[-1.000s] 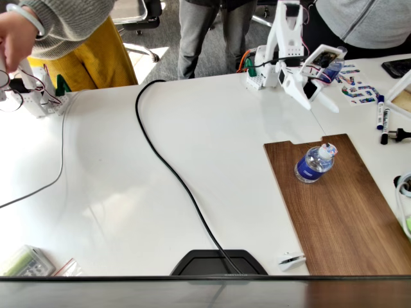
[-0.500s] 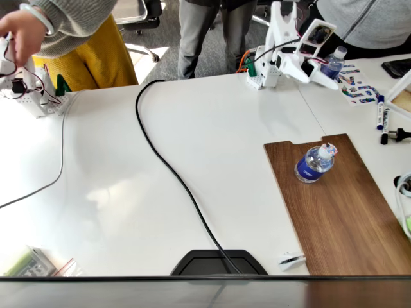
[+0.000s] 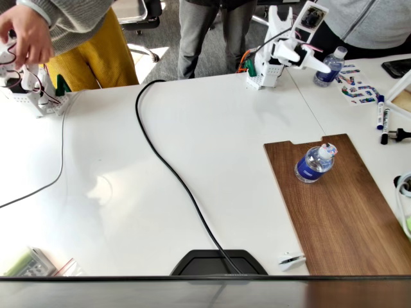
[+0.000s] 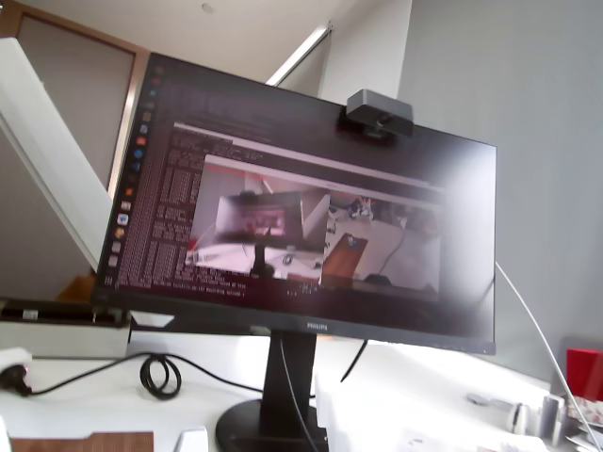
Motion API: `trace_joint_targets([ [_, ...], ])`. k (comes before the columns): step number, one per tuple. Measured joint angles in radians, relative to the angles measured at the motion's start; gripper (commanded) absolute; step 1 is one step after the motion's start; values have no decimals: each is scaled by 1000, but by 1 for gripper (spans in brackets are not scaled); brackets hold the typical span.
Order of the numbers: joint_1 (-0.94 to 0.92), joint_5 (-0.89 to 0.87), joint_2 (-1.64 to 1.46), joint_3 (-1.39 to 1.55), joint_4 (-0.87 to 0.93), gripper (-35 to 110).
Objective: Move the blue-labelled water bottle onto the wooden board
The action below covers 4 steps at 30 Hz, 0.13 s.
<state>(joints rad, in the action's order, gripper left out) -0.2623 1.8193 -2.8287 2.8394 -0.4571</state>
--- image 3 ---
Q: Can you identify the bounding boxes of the blue label bottle sticker cap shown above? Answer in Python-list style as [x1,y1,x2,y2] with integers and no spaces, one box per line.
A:
[293,142,340,184]

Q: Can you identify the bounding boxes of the white leader arm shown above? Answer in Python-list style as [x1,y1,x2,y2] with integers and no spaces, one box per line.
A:
[0,30,72,119]

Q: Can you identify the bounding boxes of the water bottle with plain cap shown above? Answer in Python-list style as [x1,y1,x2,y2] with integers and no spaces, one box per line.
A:
[313,46,349,88]

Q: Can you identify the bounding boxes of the person's bare hand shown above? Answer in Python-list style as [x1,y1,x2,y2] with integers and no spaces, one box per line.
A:
[0,4,55,70]

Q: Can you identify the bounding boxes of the green table clamp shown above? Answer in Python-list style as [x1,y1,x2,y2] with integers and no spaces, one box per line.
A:
[245,59,259,78]
[55,74,72,97]

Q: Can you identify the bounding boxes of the chrome office chair base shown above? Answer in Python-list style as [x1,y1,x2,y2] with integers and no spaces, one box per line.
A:
[252,6,270,26]

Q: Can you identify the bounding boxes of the colourful sticker sheet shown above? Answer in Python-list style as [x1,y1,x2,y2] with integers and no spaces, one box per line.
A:
[333,64,381,107]

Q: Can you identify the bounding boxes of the person in grey hoodie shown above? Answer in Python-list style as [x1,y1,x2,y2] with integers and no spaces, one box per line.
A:
[316,0,411,62]

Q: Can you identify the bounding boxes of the blue whiteboard marker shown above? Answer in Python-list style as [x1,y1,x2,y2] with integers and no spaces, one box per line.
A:
[374,94,385,131]

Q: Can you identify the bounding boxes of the black smartphone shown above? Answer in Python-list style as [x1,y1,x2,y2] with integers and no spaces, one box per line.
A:
[381,58,411,80]

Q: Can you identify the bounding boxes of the white framed wooden tray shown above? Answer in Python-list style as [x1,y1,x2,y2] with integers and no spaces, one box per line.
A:
[384,69,411,118]

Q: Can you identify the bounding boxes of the black whiteboard marker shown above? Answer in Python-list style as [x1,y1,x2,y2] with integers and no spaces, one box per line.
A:
[380,108,391,145]

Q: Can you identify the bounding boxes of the person in grey trousers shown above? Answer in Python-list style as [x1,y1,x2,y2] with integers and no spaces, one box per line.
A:
[177,0,258,80]

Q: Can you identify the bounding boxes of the black power plug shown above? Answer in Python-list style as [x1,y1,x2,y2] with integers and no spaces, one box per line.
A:
[387,127,411,142]

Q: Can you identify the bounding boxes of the black office chair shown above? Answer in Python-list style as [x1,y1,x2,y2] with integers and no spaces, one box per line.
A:
[115,0,163,64]

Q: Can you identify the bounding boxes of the round dark desk grommet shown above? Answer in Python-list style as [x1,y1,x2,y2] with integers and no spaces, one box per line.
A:
[393,175,411,197]

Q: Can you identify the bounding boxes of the brown wooden board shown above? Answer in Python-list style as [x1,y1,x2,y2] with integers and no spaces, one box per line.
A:
[263,133,411,276]

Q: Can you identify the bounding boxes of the white plastic tray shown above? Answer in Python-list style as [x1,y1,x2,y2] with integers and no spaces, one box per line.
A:
[395,171,411,240]

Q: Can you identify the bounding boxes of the person in yellow trousers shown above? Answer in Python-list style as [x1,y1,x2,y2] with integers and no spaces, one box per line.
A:
[44,8,139,92]

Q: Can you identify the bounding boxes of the black monitor stand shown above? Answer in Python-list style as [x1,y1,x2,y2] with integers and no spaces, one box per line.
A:
[169,249,269,277]

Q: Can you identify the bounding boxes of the white wristband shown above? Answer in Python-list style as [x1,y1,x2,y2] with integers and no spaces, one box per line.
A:
[17,0,52,25]

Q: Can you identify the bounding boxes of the black computer monitor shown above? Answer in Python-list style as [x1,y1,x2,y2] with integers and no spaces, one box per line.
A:
[0,274,411,308]

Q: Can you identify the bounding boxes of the clear zip bag red seal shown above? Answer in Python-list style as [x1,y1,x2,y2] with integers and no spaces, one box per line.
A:
[53,257,87,277]

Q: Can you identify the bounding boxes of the thin black camera cable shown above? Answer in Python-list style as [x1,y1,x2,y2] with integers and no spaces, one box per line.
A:
[256,27,293,54]

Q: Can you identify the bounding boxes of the wrist camera on white mount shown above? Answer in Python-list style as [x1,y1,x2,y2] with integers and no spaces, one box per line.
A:
[298,1,329,42]

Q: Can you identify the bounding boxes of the orange green wire bundle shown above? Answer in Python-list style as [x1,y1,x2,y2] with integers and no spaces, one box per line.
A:
[236,47,258,74]

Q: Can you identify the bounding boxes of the thick black cable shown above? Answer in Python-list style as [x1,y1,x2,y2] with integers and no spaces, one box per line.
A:
[134,79,245,276]

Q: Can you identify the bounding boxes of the white clamp bracket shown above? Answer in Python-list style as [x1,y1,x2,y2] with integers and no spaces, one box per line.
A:
[277,252,306,273]

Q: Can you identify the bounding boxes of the thin grey cable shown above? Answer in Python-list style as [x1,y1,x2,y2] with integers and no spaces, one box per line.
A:
[0,108,67,209]

